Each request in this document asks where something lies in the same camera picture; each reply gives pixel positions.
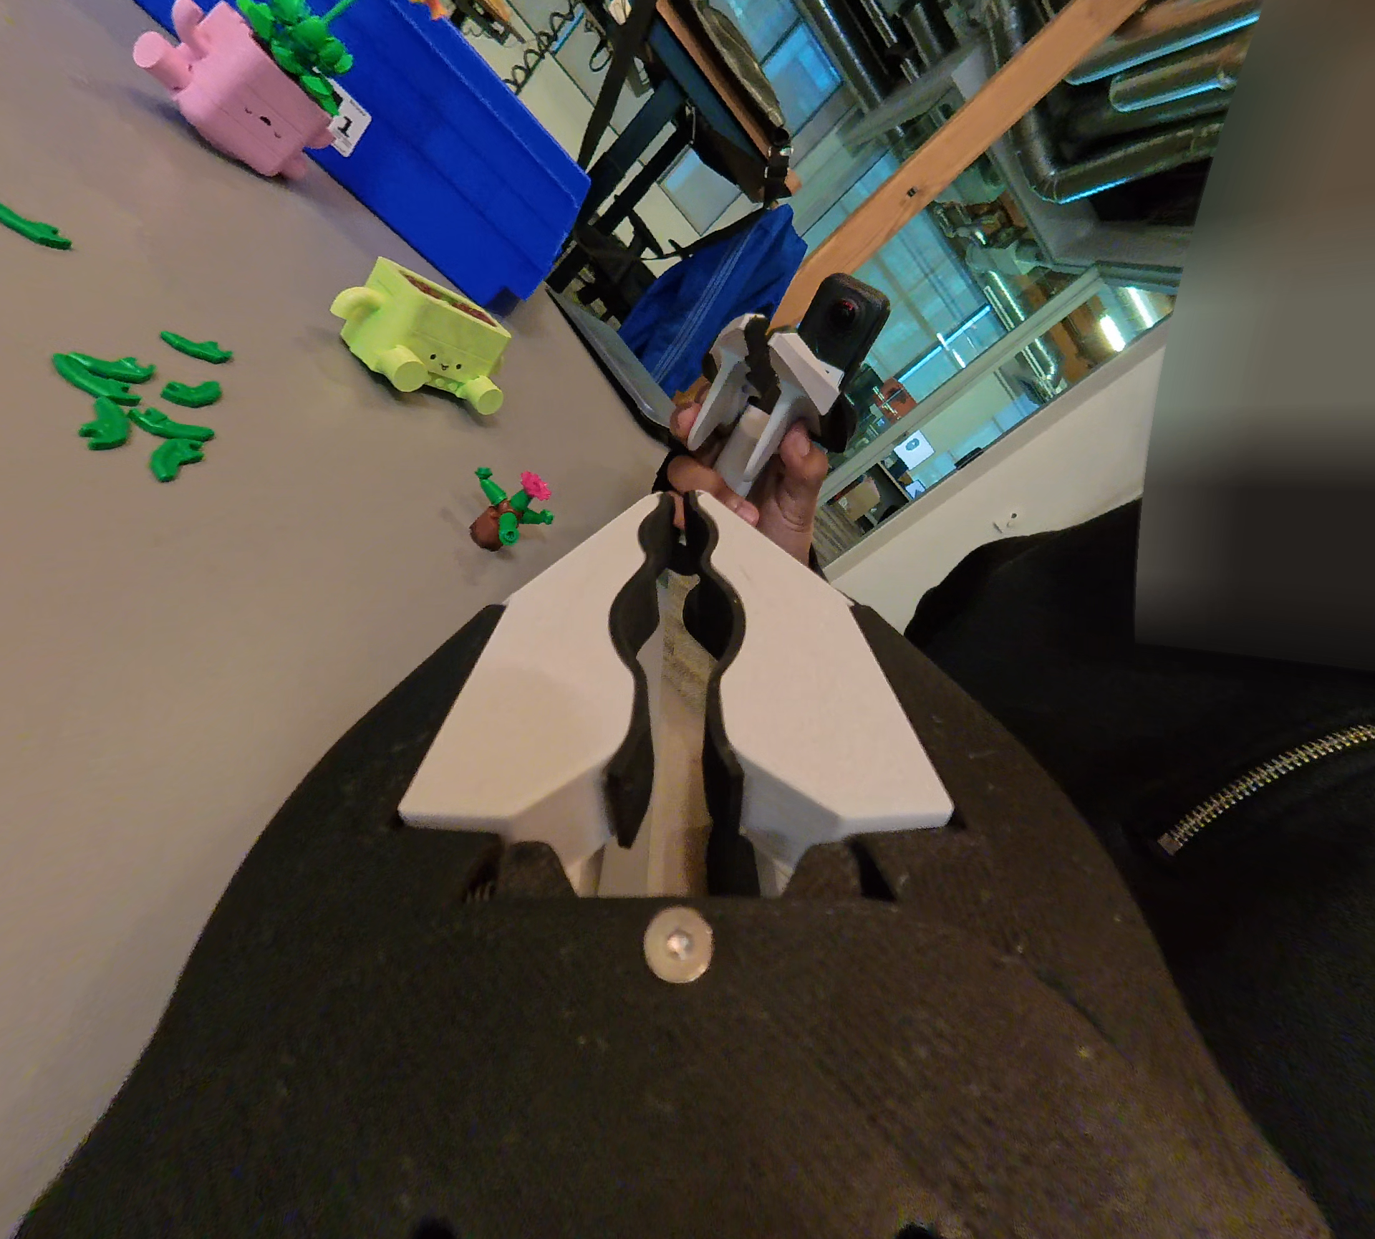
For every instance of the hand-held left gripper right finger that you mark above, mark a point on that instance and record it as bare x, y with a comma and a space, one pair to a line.
838, 712

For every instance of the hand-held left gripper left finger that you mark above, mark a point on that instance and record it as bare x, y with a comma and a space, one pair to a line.
516, 724

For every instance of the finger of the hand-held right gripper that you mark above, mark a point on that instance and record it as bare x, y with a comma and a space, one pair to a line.
805, 368
725, 380

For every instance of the person's right hand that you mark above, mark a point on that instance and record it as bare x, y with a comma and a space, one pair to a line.
801, 497

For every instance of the small brick flower plant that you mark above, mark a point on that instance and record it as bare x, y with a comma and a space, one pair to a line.
488, 527

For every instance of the lime green toy pot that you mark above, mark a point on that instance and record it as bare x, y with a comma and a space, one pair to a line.
418, 337

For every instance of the silver ventilation ducts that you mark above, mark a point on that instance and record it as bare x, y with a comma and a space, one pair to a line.
1127, 171

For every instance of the black framed wooden desk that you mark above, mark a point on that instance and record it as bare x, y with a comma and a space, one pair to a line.
709, 46

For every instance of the person's black jacket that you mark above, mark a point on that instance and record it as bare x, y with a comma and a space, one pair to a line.
1182, 724

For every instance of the blue plastic bin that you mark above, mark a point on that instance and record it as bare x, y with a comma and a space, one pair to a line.
430, 132

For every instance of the scattered green leaf pieces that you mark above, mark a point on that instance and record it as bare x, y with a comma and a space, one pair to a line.
96, 377

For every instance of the pink toy pot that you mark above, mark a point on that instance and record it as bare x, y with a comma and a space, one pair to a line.
236, 101

